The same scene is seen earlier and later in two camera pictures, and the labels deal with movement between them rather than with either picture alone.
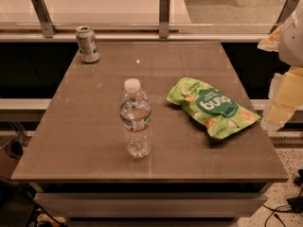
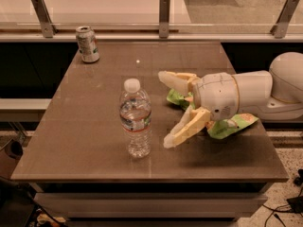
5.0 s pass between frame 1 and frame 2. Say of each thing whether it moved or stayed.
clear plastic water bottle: stayed
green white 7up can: stayed
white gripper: moved
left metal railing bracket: stayed
